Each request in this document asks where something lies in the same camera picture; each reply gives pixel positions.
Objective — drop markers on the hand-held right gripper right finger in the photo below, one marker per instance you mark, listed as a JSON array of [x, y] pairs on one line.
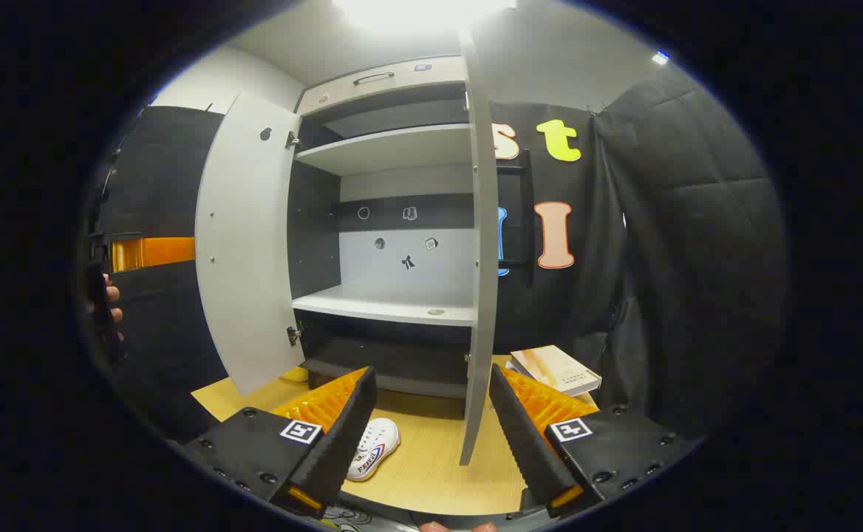
[[527, 443]]

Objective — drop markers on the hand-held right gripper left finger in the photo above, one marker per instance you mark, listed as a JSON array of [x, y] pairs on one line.
[[343, 443]]

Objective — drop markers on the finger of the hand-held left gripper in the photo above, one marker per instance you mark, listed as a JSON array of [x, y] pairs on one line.
[[154, 253]]

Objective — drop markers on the white canvas shoe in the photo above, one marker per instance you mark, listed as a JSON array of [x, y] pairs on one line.
[[378, 447]]

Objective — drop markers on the grey shoe cabinet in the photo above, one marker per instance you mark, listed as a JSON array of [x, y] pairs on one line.
[[402, 151]]

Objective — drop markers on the grey cabinet drawer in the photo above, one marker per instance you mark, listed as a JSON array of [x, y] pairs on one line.
[[387, 85]]

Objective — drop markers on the cream cover book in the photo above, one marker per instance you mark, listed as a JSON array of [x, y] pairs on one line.
[[553, 368]]

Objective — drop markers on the yellow pineapple plush toy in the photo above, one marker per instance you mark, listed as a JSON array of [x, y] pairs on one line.
[[295, 374]]

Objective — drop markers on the black backdrop cloth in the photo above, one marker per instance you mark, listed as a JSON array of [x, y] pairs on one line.
[[683, 258]]

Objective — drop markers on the long ceiling light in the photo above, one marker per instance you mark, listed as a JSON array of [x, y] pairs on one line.
[[420, 11]]

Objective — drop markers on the small ceiling light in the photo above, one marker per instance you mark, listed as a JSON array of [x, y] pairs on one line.
[[660, 58]]

